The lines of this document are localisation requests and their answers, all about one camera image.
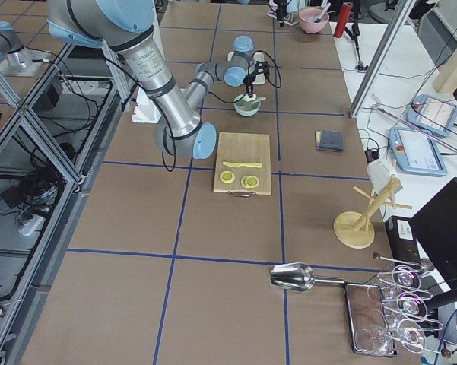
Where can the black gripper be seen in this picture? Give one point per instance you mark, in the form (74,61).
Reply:
(251,78)

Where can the cream plastic spoon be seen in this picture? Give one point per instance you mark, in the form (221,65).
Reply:
(259,99)

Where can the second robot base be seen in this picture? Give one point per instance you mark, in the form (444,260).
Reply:
(15,58)

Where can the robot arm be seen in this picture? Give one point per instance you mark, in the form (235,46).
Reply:
(127,27)

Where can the light green bowl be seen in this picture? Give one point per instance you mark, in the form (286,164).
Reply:
(243,108)

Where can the pink bowl with ice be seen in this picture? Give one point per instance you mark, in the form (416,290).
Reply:
(311,21)

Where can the cream bear tray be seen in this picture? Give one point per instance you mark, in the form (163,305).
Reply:
(259,57)

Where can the bamboo cutting board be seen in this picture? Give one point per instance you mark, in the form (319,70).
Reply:
(247,148)

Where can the yellow plastic knife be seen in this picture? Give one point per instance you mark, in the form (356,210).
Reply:
(238,164)

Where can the yellow sponge cloth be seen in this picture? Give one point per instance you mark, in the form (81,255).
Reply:
(317,138)

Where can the lemon slice far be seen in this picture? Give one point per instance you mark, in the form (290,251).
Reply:
(227,177)

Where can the grey folded cloth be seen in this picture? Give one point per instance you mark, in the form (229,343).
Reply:
(331,141)

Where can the black selfie stick tripod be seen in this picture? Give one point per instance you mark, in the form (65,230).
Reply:
(354,31)

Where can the red cylinder cup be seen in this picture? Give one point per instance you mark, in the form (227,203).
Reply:
(342,20)

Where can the wooden stand base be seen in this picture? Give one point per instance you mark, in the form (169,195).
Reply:
(354,229)

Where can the far teach pendant tablet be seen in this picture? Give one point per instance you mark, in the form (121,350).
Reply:
(432,114)

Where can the teach pendant tablet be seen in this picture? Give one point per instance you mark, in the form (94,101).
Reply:
(415,153)
(432,114)

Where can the near teach pendant tablet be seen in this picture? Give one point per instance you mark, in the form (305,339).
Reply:
(415,153)

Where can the steel scoop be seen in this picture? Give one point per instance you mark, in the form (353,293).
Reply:
(299,277)

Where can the wooden board leaning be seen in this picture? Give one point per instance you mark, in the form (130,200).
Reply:
(446,81)

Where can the black monitor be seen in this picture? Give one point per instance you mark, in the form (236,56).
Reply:
(435,227)

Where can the glass rack tray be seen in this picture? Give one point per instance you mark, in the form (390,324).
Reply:
(364,308)

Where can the aluminium frame post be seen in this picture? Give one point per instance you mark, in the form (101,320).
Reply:
(397,21)

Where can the aluminium side frame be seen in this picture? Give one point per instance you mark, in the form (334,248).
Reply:
(57,117)

